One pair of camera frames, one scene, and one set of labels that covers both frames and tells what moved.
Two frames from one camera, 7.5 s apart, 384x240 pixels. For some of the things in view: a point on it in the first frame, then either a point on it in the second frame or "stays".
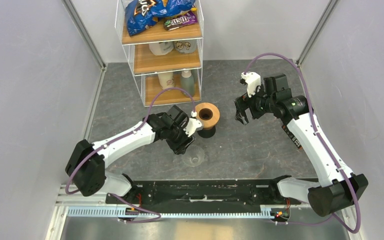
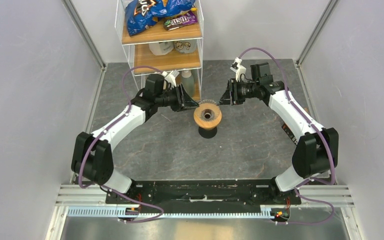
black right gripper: [243, 102] → [231, 96]
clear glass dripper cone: [193, 156] → [208, 110]
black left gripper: [179, 148] → [183, 99]
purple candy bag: [176, 22] stays
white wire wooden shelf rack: [163, 41] stays
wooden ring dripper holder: [208, 114] stays
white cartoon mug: [187, 46] stays
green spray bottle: [187, 83] stays
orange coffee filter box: [298, 144] stays
